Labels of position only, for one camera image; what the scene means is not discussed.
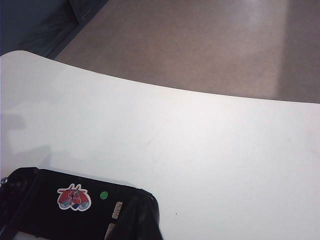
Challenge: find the black handheld remote control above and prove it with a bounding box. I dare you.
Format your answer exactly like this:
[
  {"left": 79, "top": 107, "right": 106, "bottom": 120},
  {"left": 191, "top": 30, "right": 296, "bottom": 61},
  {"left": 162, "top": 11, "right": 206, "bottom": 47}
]
[{"left": 0, "top": 166, "right": 161, "bottom": 240}]

